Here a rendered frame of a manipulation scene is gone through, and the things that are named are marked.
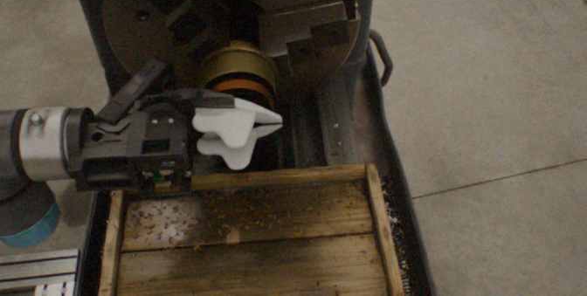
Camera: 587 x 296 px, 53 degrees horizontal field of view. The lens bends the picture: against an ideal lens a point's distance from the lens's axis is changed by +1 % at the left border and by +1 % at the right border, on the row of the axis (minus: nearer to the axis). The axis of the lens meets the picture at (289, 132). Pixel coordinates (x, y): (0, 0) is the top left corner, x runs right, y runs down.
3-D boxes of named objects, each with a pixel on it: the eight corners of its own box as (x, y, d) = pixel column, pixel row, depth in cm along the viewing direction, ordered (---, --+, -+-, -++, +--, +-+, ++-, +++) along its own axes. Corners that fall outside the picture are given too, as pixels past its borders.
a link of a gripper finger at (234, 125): (284, 156, 59) (193, 161, 59) (281, 113, 63) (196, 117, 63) (284, 136, 57) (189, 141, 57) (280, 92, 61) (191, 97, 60)
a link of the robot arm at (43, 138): (53, 139, 66) (28, 88, 60) (95, 137, 66) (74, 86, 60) (39, 195, 61) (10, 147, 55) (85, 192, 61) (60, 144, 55)
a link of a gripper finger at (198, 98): (237, 128, 62) (155, 133, 62) (237, 116, 63) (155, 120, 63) (233, 99, 58) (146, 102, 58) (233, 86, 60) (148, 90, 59)
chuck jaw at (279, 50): (254, -6, 72) (349, -25, 71) (262, 24, 76) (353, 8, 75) (259, 54, 65) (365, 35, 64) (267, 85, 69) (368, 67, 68)
